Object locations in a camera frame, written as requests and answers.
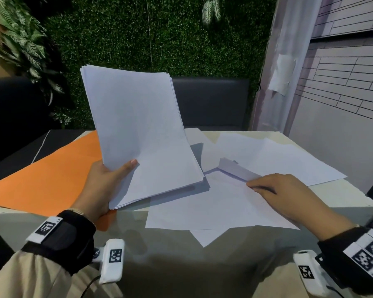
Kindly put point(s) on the person's right hand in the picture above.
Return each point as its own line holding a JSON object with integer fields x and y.
{"x": 298, "y": 201}

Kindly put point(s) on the person's left hand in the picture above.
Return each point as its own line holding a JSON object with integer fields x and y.
{"x": 99, "y": 192}

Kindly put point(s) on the orange folder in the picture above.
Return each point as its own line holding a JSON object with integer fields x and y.
{"x": 49, "y": 183}

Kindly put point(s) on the white sheets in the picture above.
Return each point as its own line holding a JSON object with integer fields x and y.
{"x": 223, "y": 204}

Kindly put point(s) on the gathered white paper bundle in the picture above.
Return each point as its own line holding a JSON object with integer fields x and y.
{"x": 136, "y": 121}

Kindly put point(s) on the person's left forearm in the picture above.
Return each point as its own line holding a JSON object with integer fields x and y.
{"x": 25, "y": 276}

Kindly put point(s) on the black leather sofa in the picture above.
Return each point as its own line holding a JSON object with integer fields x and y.
{"x": 15, "y": 114}

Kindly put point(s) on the white paper note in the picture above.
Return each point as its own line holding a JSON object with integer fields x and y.
{"x": 283, "y": 74}

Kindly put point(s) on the black leather bench backrest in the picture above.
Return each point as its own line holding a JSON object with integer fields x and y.
{"x": 214, "y": 102}

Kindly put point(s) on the artificial fern plant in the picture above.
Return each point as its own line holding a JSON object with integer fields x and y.
{"x": 28, "y": 49}

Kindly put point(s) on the artificial green hedge panel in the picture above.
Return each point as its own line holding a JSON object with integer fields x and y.
{"x": 127, "y": 34}

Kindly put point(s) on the white sheer curtain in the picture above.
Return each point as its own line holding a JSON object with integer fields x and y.
{"x": 286, "y": 34}

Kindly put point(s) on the hanging striped fern leaves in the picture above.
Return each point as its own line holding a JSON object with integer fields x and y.
{"x": 210, "y": 10}

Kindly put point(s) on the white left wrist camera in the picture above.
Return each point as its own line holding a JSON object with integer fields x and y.
{"x": 113, "y": 260}

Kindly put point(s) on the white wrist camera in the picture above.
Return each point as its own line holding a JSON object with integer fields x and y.
{"x": 309, "y": 273}
{"x": 113, "y": 260}

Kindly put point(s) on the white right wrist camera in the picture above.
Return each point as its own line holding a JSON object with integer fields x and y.
{"x": 309, "y": 273}

